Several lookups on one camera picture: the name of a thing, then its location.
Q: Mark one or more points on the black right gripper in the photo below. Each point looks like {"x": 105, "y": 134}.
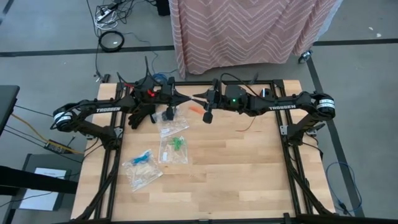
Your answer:
{"x": 233, "y": 98}

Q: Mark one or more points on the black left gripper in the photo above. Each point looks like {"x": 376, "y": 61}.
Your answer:
{"x": 164, "y": 93}

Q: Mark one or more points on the orange rubber band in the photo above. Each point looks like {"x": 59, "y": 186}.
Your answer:
{"x": 196, "y": 109}

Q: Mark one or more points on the long green rubber band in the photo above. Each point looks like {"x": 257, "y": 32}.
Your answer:
{"x": 177, "y": 143}

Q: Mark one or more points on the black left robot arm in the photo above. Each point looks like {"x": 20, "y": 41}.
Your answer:
{"x": 102, "y": 109}

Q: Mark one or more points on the red black tape roll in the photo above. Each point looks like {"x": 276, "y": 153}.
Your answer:
{"x": 265, "y": 92}

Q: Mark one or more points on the black table clamp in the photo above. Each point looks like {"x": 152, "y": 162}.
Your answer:
{"x": 106, "y": 78}

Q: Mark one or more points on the pink chevron cloth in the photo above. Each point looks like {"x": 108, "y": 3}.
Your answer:
{"x": 242, "y": 31}

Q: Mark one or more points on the black box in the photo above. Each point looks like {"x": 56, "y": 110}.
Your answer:
{"x": 163, "y": 7}

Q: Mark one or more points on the silver caster wheel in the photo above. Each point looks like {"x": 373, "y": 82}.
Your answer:
{"x": 305, "y": 56}

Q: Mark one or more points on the white power strip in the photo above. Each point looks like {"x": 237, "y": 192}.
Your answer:
{"x": 104, "y": 15}

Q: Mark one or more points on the black and yellow device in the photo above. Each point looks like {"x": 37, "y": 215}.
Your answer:
{"x": 57, "y": 147}

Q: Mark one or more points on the grey cabinet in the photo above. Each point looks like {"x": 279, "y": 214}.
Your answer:
{"x": 46, "y": 161}

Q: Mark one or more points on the black bar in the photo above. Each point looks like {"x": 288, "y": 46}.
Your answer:
{"x": 31, "y": 180}

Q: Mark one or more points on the black desk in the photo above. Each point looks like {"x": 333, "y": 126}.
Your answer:
{"x": 7, "y": 102}

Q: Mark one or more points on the white paper sheet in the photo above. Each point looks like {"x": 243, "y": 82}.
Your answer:
{"x": 40, "y": 200}

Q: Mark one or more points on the black aluminium table frame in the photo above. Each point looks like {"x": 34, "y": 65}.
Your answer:
{"x": 192, "y": 83}

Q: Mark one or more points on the silver mounting bracket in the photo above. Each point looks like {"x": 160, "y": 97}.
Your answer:
{"x": 283, "y": 129}
{"x": 118, "y": 132}

